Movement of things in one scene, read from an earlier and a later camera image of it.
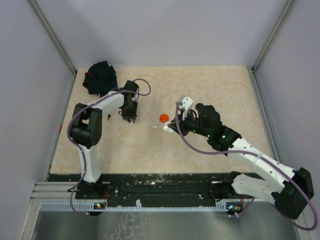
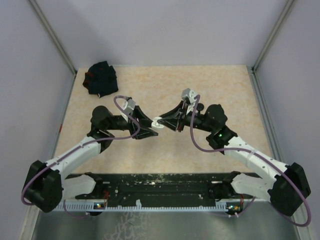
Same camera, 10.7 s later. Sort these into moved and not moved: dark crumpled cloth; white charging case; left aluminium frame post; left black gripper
Moved: left black gripper; white charging case
Not moved: dark crumpled cloth; left aluminium frame post
